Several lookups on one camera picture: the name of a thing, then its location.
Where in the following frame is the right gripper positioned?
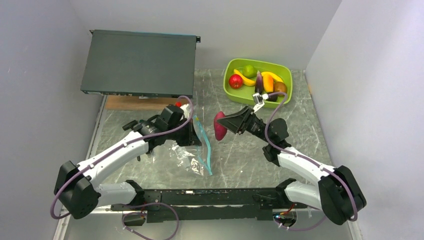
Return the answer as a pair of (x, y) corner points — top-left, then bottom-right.
(216, 106), (272, 144)

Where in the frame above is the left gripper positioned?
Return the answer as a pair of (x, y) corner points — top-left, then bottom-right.
(166, 118), (202, 147)

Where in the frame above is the purple sweet potato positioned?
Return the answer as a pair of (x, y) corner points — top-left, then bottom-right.
(213, 111), (228, 141)

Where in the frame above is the clear zip top bag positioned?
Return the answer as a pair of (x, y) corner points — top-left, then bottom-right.
(170, 115), (213, 177)

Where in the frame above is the dark plum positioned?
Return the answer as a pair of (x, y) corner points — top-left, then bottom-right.
(267, 94), (278, 102)

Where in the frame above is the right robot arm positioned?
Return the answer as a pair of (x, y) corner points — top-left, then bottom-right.
(213, 106), (367, 225)

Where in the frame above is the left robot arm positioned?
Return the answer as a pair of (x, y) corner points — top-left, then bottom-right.
(54, 103), (202, 219)

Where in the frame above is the green plastic bin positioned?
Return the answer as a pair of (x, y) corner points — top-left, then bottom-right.
(223, 58), (294, 109)

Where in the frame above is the red apple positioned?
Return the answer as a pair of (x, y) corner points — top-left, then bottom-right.
(228, 74), (244, 89)

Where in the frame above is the purple eggplant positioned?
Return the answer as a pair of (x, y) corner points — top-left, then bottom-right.
(254, 70), (264, 94)

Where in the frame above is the green lime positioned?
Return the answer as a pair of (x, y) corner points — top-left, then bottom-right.
(242, 64), (257, 79)

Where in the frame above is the orange yellow mango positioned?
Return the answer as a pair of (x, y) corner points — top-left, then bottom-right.
(262, 73), (274, 93)

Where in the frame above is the brown kiwi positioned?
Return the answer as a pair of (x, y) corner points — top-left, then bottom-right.
(273, 81), (288, 97)

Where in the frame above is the yellow banana behind mango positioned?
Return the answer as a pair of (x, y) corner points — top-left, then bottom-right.
(261, 71), (284, 83)

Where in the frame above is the wooden block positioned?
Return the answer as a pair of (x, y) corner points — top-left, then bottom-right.
(104, 95), (188, 111)

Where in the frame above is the dark grey rack box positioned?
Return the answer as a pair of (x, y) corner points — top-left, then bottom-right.
(80, 29), (201, 98)

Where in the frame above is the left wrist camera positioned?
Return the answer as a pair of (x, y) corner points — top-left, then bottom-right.
(175, 102), (194, 120)

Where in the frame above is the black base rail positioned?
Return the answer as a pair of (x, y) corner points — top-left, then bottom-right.
(110, 187), (306, 223)

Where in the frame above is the aluminium frame rail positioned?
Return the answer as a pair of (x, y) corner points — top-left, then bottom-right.
(54, 205), (362, 240)

